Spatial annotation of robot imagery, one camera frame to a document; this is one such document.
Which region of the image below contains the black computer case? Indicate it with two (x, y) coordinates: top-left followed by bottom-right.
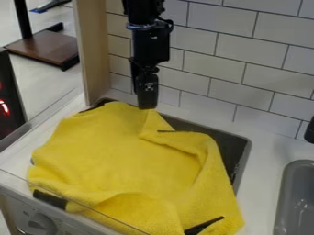
(0, 48), (31, 142)

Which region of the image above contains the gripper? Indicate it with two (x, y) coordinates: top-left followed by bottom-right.
(129, 18), (176, 111)

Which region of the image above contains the yellow cloth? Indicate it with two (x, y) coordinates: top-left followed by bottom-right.
(26, 101), (246, 235)

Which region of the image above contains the brown wooden stand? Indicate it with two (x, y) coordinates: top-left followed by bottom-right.
(4, 0), (82, 73)

